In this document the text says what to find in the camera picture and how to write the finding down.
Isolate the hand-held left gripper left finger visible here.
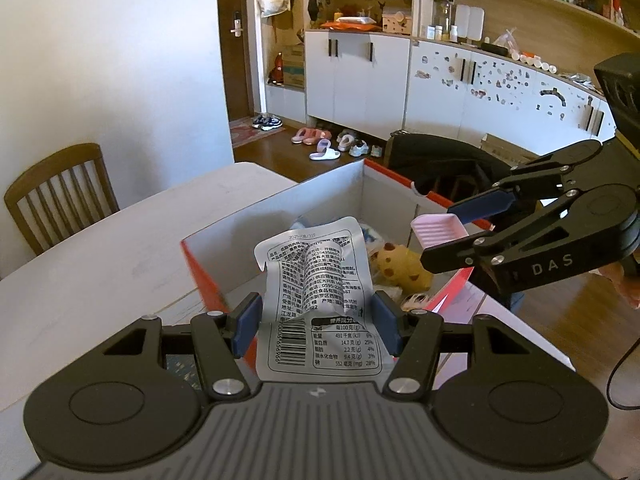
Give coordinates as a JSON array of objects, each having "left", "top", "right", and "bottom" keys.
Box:
[{"left": 102, "top": 292, "right": 263, "bottom": 402}]

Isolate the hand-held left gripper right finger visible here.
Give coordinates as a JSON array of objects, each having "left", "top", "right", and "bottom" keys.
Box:
[{"left": 372, "top": 290, "right": 532, "bottom": 402}]

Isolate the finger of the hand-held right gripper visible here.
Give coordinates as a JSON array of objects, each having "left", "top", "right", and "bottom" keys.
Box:
[
  {"left": 420, "top": 190, "right": 581, "bottom": 274},
  {"left": 447, "top": 140, "right": 603, "bottom": 224}
]

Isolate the pink soap dish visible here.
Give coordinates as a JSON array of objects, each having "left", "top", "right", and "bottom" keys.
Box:
[{"left": 410, "top": 213, "right": 471, "bottom": 250}]

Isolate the yellow plush toy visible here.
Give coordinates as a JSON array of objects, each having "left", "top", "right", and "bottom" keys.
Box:
[{"left": 370, "top": 242, "right": 433, "bottom": 291}]

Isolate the silver snack packet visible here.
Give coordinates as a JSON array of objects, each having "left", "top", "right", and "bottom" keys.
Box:
[{"left": 254, "top": 216, "right": 396, "bottom": 382}]

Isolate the red cardboard box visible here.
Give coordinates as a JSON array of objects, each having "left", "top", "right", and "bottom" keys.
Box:
[{"left": 180, "top": 157, "right": 576, "bottom": 391}]

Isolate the white marble desktop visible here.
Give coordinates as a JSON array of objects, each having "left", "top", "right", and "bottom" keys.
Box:
[{"left": 0, "top": 161, "right": 576, "bottom": 413}]

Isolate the person's right hand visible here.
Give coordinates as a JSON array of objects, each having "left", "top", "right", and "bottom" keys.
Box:
[{"left": 597, "top": 260, "right": 640, "bottom": 311}]

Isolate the dark chair with jacket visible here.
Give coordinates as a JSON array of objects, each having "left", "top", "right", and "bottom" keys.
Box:
[{"left": 385, "top": 130, "right": 531, "bottom": 311}]

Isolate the white slipper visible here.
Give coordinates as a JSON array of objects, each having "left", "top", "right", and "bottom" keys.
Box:
[{"left": 309, "top": 139, "right": 343, "bottom": 161}]

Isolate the tall glass jar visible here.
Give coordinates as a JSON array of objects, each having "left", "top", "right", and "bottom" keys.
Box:
[{"left": 435, "top": 0, "right": 453, "bottom": 36}]

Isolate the red doormat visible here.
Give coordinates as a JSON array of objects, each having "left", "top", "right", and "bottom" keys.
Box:
[{"left": 229, "top": 116, "right": 286, "bottom": 148}]

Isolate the orange tray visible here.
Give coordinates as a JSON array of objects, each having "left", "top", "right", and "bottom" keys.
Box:
[{"left": 320, "top": 16, "right": 383, "bottom": 31}]

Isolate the printed cardboard box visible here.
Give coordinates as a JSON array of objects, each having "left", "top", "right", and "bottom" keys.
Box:
[{"left": 280, "top": 44, "right": 307, "bottom": 90}]

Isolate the red figurine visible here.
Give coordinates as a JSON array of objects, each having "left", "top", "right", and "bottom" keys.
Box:
[{"left": 267, "top": 52, "right": 286, "bottom": 85}]

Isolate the brown door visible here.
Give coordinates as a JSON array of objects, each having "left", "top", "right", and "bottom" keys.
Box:
[{"left": 217, "top": 0, "right": 261, "bottom": 146}]

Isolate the wooden chair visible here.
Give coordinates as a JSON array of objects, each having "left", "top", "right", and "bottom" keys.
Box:
[{"left": 4, "top": 143, "right": 121, "bottom": 257}]

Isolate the black cable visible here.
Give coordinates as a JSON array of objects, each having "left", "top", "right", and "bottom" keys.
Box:
[{"left": 607, "top": 345, "right": 640, "bottom": 411}]

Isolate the white wooden wall cabinet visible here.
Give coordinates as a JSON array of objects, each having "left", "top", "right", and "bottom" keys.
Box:
[{"left": 255, "top": 0, "right": 640, "bottom": 156}]

